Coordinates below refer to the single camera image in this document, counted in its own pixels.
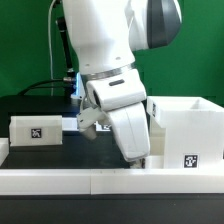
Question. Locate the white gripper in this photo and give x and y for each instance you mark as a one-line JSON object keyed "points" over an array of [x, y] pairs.
{"points": [[120, 99]]}

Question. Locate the white front drawer box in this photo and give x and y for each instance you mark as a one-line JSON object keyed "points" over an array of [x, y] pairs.
{"points": [[154, 162]]}

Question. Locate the white drawer box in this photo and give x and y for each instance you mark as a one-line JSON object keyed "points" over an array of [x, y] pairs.
{"points": [[154, 162], [35, 130]]}

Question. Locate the white drawer cabinet frame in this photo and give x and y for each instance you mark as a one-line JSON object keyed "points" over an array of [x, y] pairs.
{"points": [[186, 132]]}

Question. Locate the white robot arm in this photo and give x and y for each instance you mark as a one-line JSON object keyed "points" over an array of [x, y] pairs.
{"points": [[104, 35]]}

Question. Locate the white rear drawer box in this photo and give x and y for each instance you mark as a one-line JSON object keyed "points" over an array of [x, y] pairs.
{"points": [[35, 130]]}

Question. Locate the white marker sheet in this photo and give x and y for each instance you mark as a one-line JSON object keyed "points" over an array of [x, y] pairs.
{"points": [[70, 124]]}

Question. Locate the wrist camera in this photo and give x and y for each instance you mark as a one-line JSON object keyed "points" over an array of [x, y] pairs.
{"points": [[86, 120]]}

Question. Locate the white front border rail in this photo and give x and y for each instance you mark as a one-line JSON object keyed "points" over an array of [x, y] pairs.
{"points": [[112, 181]]}

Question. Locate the white border rail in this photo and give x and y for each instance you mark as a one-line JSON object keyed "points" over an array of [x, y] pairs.
{"points": [[112, 181], [4, 149]]}

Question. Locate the white left border rail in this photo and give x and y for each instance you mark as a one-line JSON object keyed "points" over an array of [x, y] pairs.
{"points": [[4, 149]]}

